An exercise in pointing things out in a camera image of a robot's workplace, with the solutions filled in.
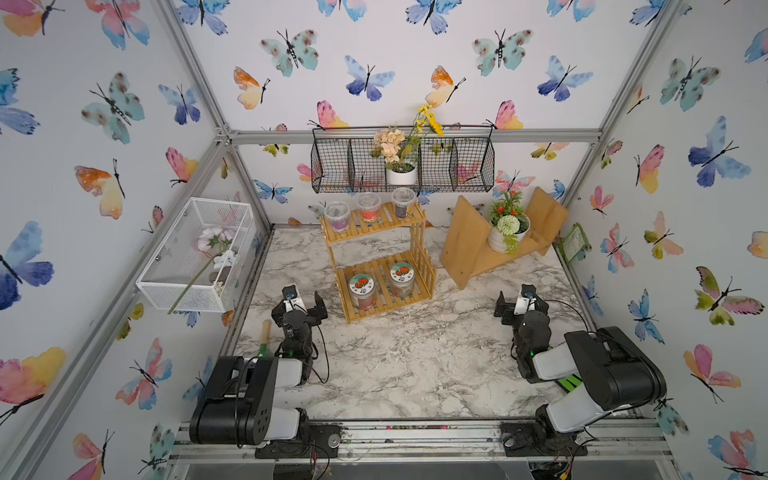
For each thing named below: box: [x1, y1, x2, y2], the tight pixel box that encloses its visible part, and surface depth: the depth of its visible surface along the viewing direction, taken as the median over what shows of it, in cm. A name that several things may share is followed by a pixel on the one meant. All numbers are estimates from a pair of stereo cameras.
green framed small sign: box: [560, 222, 589, 265], surface depth 113 cm
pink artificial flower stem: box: [168, 226, 235, 315], surface depth 75 cm
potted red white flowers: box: [488, 191, 531, 255], surface depth 95 cm
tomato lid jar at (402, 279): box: [389, 262, 415, 299], surface depth 95 cm
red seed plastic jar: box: [358, 192, 381, 223], surface depth 82 cm
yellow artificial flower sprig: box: [408, 103, 445, 140], surface depth 84 cm
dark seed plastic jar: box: [392, 186, 416, 219], surface depth 83 cm
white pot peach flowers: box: [371, 128, 417, 186], surface depth 88 cm
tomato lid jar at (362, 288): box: [349, 274, 377, 311], surface depth 93 cm
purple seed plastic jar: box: [324, 200, 351, 232], surface depth 80 cm
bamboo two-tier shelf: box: [320, 202, 436, 323], surface depth 93 cm
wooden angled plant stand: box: [440, 187, 569, 290], surface depth 102 cm
